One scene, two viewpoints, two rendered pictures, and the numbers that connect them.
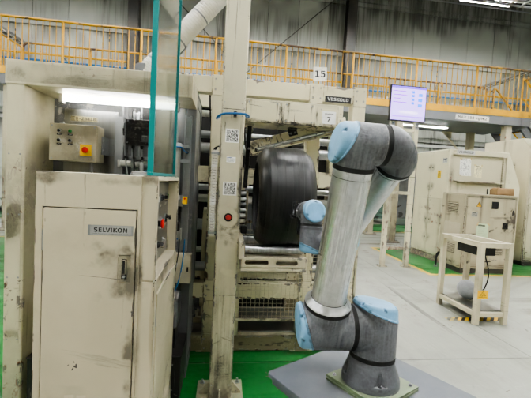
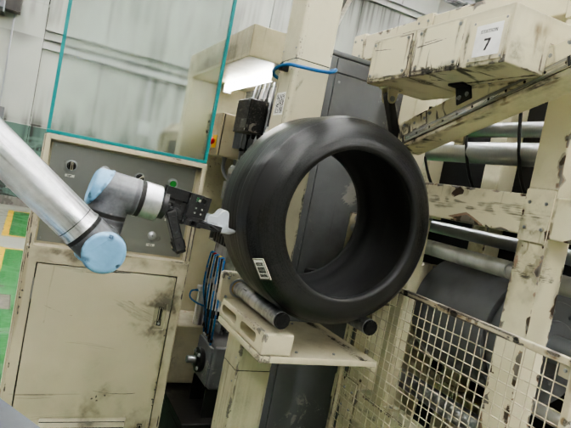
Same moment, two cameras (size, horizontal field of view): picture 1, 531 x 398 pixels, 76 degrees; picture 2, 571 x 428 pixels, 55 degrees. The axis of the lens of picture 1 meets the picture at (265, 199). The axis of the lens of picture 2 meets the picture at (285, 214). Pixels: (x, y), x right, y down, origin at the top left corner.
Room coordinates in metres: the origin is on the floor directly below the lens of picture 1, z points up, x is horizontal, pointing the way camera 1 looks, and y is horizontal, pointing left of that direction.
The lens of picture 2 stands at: (1.40, -1.57, 1.25)
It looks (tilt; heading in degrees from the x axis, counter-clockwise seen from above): 3 degrees down; 72
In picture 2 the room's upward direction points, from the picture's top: 11 degrees clockwise
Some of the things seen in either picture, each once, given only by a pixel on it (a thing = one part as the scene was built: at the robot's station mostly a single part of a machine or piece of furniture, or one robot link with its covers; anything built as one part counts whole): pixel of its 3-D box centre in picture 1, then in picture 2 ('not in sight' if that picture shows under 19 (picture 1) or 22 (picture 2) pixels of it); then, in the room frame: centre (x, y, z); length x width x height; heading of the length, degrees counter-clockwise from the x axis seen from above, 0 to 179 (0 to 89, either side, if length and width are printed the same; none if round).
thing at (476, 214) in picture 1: (476, 231); not in sight; (5.58, -3.48, 0.62); 0.91 x 0.58 x 1.25; 97
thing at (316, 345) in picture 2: (269, 261); (293, 339); (2.00, -0.04, 0.80); 0.37 x 0.36 x 0.02; 7
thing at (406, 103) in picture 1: (407, 103); not in sight; (5.44, -2.14, 2.60); 0.60 x 0.05 x 0.55; 97
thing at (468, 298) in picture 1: (472, 275); not in sight; (3.53, -2.20, 0.40); 0.60 x 0.35 x 0.80; 7
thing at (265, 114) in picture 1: (289, 117); (460, 60); (2.31, -0.13, 1.71); 0.61 x 0.25 x 0.15; 97
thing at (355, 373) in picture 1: (370, 366); not in sight; (1.13, -0.39, 0.67); 0.19 x 0.19 x 0.10
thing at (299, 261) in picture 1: (273, 260); (253, 323); (1.86, -0.06, 0.83); 0.36 x 0.09 x 0.06; 97
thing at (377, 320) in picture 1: (371, 325); not in sight; (1.13, -0.38, 0.80); 0.17 x 0.15 x 0.18; 96
